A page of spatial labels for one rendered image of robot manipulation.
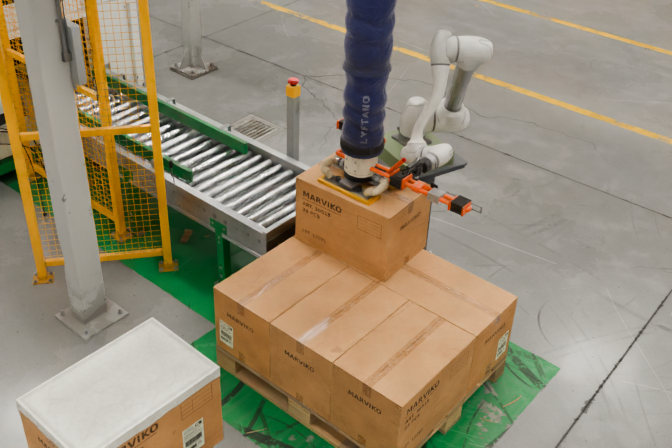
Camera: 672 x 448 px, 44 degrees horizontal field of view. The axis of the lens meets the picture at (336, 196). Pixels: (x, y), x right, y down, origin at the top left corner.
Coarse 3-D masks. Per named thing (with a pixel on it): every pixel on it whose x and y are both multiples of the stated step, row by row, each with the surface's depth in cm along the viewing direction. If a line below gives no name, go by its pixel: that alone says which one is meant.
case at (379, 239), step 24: (312, 168) 445; (336, 168) 446; (312, 192) 434; (336, 192) 426; (384, 192) 428; (408, 192) 428; (312, 216) 442; (336, 216) 431; (360, 216) 420; (384, 216) 410; (408, 216) 424; (312, 240) 451; (336, 240) 439; (360, 240) 427; (384, 240) 416; (408, 240) 435; (360, 264) 435; (384, 264) 424
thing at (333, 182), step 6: (318, 180) 433; (324, 180) 432; (330, 180) 431; (336, 180) 429; (330, 186) 429; (336, 186) 427; (342, 186) 427; (360, 186) 423; (342, 192) 425; (348, 192) 423; (354, 192) 422; (360, 192) 422; (354, 198) 421; (360, 198) 419; (366, 198) 418; (372, 198) 419; (378, 198) 422; (366, 204) 417
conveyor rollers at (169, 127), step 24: (120, 96) 598; (120, 120) 563; (144, 120) 565; (168, 120) 569; (168, 144) 540; (192, 144) 543; (216, 144) 548; (192, 168) 515; (216, 168) 517; (240, 168) 519; (264, 168) 523; (216, 192) 496; (240, 192) 499; (264, 216) 481
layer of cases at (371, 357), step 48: (288, 240) 457; (240, 288) 422; (288, 288) 423; (336, 288) 425; (384, 288) 426; (432, 288) 427; (480, 288) 429; (240, 336) 425; (288, 336) 395; (336, 336) 395; (384, 336) 396; (432, 336) 397; (480, 336) 403; (288, 384) 413; (336, 384) 385; (384, 384) 370; (432, 384) 377; (384, 432) 376
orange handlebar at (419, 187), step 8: (336, 152) 433; (376, 168) 421; (384, 168) 421; (384, 176) 417; (408, 184) 409; (416, 184) 408; (424, 184) 409; (416, 192) 407; (424, 192) 404; (440, 200) 400
